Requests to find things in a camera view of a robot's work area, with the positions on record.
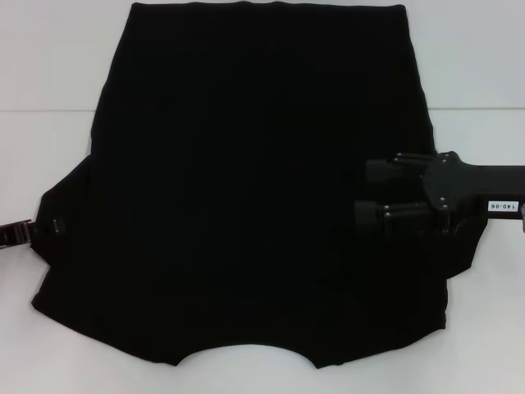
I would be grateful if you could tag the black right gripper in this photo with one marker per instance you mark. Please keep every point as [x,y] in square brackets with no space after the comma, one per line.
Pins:
[471,184]

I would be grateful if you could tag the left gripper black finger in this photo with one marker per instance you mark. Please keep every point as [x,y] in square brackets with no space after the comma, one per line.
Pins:
[16,235]

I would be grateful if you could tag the black t-shirt with FREE print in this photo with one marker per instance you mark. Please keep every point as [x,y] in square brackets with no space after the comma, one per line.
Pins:
[246,164]

